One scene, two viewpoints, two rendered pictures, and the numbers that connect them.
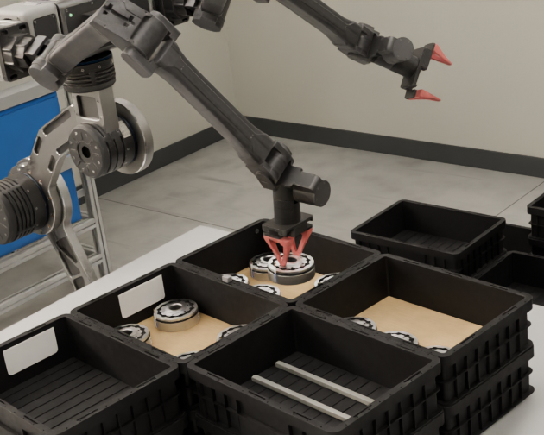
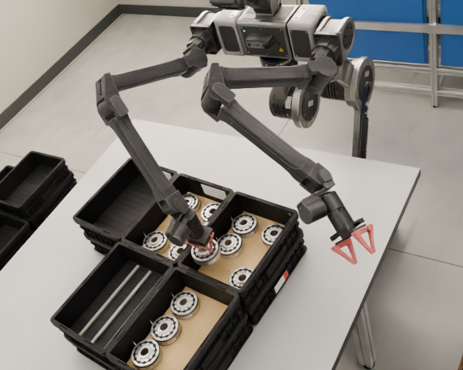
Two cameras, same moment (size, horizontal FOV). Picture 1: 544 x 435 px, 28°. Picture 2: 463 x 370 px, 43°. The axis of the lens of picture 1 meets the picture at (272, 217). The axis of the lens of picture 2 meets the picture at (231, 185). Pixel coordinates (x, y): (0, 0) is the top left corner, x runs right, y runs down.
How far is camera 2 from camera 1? 2.81 m
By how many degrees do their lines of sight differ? 76
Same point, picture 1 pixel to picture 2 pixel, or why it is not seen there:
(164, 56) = (109, 122)
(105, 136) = (274, 100)
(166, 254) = (368, 169)
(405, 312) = not seen: hidden behind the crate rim
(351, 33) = (294, 173)
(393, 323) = (206, 322)
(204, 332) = not seen: hidden behind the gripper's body
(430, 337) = (187, 346)
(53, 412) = (134, 205)
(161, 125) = not seen: outside the picture
